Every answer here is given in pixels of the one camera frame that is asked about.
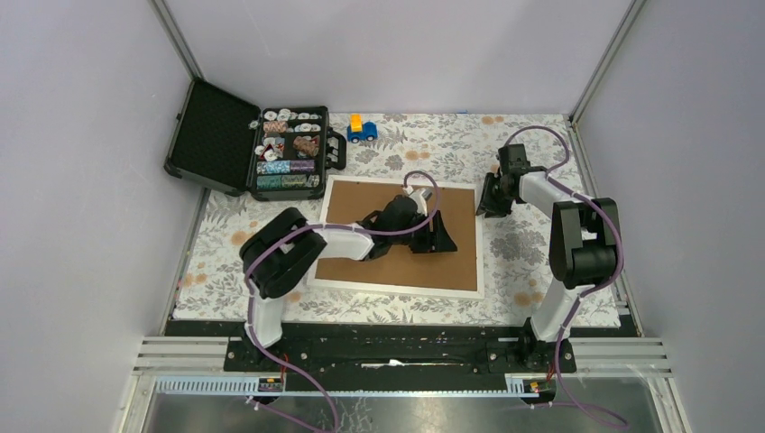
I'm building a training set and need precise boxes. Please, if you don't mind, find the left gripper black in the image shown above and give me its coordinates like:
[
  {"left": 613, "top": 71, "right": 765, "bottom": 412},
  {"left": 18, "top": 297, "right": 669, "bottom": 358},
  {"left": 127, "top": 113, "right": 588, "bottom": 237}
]
[{"left": 389, "top": 209, "right": 456, "bottom": 253}]

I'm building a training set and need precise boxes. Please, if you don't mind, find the blue yellow toy truck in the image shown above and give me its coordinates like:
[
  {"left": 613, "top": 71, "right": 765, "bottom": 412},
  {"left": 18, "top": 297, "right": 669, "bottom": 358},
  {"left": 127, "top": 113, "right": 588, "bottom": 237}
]
[{"left": 346, "top": 114, "right": 378, "bottom": 143}]

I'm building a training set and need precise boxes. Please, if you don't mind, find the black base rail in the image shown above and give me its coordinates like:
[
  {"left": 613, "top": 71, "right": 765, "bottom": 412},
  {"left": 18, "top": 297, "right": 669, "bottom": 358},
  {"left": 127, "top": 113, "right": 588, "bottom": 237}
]
[{"left": 141, "top": 321, "right": 634, "bottom": 388}]

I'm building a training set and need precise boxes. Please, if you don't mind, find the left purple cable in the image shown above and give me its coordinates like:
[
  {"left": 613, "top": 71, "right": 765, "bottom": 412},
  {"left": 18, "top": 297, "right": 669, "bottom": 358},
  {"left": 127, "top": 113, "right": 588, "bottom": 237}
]
[{"left": 244, "top": 170, "right": 444, "bottom": 433}]

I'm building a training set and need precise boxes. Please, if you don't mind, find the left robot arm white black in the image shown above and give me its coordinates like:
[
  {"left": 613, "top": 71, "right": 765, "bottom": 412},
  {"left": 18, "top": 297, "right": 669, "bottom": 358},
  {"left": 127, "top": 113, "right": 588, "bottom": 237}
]
[{"left": 240, "top": 187, "right": 458, "bottom": 371}]

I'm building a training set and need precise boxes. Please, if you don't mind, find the white picture frame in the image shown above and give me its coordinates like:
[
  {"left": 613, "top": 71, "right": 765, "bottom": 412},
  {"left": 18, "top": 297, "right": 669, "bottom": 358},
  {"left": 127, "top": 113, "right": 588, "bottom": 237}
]
[{"left": 306, "top": 174, "right": 485, "bottom": 300}]

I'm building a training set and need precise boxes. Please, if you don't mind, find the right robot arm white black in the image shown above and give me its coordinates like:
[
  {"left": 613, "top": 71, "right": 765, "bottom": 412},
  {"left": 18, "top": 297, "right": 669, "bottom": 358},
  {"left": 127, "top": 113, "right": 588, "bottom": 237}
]
[{"left": 476, "top": 144, "right": 623, "bottom": 373}]

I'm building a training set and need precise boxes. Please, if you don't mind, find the purple cable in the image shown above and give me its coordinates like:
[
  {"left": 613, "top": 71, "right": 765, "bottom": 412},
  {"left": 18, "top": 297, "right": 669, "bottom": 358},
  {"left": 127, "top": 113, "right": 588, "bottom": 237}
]
[
  {"left": 244, "top": 170, "right": 444, "bottom": 433},
  {"left": 499, "top": 125, "right": 631, "bottom": 431}
]

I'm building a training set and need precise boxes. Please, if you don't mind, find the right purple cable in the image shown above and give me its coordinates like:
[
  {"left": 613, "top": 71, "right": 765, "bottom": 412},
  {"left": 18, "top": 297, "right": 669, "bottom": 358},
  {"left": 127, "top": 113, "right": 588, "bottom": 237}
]
[{"left": 499, "top": 125, "right": 631, "bottom": 431}]

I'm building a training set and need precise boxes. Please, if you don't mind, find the white slotted cable duct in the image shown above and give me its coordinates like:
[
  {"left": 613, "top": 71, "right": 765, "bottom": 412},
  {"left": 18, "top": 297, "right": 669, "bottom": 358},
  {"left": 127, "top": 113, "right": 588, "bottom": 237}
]
[{"left": 155, "top": 370, "right": 545, "bottom": 398}]

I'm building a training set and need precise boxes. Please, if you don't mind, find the aluminium corner post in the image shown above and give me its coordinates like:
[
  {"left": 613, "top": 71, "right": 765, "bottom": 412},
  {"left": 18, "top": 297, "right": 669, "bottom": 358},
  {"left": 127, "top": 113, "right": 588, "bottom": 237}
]
[
  {"left": 568, "top": 0, "right": 648, "bottom": 125},
  {"left": 148, "top": 0, "right": 204, "bottom": 79}
]

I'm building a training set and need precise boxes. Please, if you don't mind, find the left aluminium corner post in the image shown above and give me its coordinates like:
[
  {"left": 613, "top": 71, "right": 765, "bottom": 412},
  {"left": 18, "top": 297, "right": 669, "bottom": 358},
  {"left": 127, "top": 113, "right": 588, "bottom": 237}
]
[{"left": 148, "top": 0, "right": 204, "bottom": 79}]

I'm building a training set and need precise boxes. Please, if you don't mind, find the black poker chip case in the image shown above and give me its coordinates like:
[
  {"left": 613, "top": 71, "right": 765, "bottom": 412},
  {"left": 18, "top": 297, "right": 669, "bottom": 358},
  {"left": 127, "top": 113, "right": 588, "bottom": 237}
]
[{"left": 164, "top": 79, "right": 347, "bottom": 201}]

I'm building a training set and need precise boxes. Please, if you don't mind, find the right aluminium corner post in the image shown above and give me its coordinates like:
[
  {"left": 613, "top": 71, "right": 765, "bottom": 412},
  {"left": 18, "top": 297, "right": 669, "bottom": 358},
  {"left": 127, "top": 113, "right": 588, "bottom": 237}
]
[{"left": 568, "top": 0, "right": 648, "bottom": 125}]

